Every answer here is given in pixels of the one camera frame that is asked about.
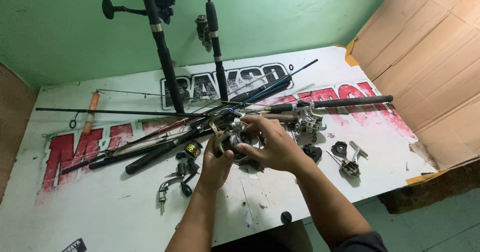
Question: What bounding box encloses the small grey spinning reel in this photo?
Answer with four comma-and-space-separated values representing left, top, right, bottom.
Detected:
194, 14, 213, 53

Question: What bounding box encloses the black white sticker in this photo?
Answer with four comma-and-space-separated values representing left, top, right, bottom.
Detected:
61, 238, 87, 252

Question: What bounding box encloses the cork handle rod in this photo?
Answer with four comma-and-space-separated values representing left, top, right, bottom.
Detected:
259, 112, 301, 124

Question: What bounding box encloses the black round reel cap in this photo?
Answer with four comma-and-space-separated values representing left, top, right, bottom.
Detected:
331, 141, 349, 158

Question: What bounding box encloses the long thin black rod blank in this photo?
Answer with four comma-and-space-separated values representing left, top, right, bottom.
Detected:
35, 107, 214, 118

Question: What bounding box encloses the black long grip rod butt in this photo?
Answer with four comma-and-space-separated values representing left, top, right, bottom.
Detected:
268, 95, 394, 114

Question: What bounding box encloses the blue fishing rod section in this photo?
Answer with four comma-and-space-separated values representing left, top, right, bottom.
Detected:
221, 59, 319, 115

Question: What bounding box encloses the slim black fishing rod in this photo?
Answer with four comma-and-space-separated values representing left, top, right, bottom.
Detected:
204, 0, 230, 102

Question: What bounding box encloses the silver reel frame with stem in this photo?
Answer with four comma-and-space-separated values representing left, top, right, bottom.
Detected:
325, 140, 369, 178

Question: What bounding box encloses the thin black handle rod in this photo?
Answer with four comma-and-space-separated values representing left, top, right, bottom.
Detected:
88, 141, 177, 170

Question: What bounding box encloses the black sleeve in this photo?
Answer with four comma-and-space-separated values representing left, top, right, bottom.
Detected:
333, 230, 389, 252

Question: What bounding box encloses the person's left hand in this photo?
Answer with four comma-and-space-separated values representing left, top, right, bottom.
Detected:
197, 133, 236, 193

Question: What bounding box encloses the thick black fishing rod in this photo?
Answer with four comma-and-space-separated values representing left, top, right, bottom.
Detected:
133, 0, 186, 114

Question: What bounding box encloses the gold reel spool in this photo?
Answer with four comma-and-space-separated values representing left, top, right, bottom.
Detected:
183, 139, 203, 159

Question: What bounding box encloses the black reel side cover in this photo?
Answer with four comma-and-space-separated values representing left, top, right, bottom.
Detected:
302, 143, 323, 163

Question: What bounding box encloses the brown cardboard sheet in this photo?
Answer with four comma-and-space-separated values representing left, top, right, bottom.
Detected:
344, 0, 480, 186

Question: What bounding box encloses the red fishing rod section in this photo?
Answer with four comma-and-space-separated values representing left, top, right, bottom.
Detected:
60, 119, 190, 175

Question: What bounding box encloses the silver spinning reel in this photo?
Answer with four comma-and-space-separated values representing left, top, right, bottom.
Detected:
209, 111, 265, 163

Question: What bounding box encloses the silver reel body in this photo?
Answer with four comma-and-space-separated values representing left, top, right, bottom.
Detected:
290, 101, 328, 137

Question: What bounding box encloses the silver black reel crank handle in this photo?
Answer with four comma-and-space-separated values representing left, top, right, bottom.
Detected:
157, 152, 201, 213

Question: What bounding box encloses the person's right hand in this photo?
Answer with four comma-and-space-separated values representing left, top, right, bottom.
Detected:
236, 115, 314, 174

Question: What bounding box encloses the black foam handle rod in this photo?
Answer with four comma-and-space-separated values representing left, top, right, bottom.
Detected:
125, 125, 214, 175

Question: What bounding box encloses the black blue spinning reel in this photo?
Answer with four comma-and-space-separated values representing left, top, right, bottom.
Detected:
101, 0, 177, 25

